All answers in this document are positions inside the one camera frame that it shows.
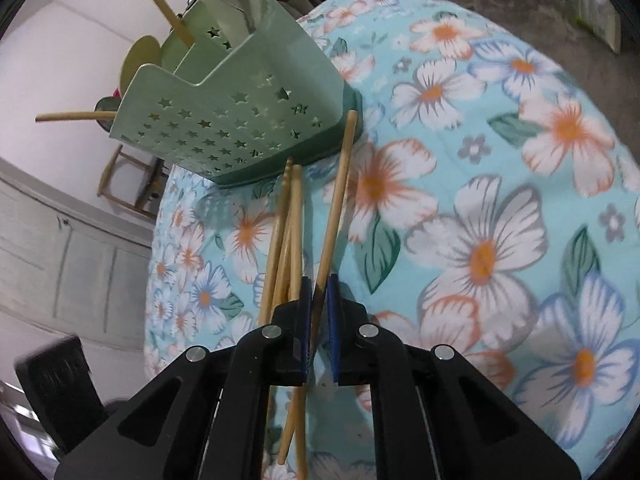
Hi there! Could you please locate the yellow-green rice bag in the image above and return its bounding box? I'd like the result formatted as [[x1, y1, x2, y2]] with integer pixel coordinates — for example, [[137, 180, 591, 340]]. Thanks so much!
[[570, 0, 623, 53]]

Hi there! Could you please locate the wooden chopsticks bundle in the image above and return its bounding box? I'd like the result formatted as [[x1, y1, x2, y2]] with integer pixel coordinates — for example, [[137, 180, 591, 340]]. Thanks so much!
[[257, 157, 295, 326]]

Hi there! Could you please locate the wooden chopstick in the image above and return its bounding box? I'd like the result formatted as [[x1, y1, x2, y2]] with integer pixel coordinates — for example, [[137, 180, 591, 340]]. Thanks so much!
[[307, 109, 360, 366], [124, 0, 197, 50], [290, 164, 310, 480], [35, 110, 117, 123], [276, 210, 301, 466]]

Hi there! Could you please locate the wooden chair with black seat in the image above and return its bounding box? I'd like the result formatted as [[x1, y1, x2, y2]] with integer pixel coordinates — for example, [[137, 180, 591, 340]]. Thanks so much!
[[96, 144, 171, 220]]

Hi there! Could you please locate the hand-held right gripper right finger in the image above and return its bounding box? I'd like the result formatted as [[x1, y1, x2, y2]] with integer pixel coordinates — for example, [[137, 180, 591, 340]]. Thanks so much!
[[326, 274, 583, 480]]

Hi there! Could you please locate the floral tablecloth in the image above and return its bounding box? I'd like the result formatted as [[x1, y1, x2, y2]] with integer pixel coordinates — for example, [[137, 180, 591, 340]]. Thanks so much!
[[142, 0, 640, 480]]

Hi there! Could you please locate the green star-pattern utensil holder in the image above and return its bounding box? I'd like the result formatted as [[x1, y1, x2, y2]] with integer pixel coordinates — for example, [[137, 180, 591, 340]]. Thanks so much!
[[107, 0, 363, 188]]

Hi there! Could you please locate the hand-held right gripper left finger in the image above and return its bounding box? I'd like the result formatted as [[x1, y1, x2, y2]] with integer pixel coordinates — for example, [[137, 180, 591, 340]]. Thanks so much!
[[54, 276, 313, 480]]

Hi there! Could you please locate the white panel door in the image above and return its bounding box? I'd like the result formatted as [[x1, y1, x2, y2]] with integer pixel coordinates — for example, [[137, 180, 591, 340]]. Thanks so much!
[[0, 157, 153, 348]]

